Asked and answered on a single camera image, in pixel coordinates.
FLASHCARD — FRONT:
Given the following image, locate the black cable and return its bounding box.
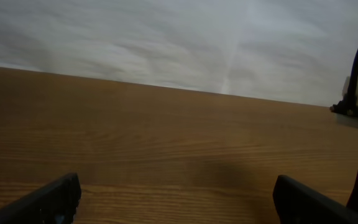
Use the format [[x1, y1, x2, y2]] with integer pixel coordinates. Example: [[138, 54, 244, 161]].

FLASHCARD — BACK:
[[329, 15, 358, 118]]

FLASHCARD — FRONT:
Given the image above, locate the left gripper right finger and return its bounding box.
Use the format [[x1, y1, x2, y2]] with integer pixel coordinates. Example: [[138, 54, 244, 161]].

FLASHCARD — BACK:
[[272, 174, 358, 224]]

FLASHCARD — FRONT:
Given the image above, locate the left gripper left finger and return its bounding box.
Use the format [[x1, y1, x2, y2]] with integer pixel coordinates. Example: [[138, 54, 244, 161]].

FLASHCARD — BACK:
[[0, 172, 82, 224]]

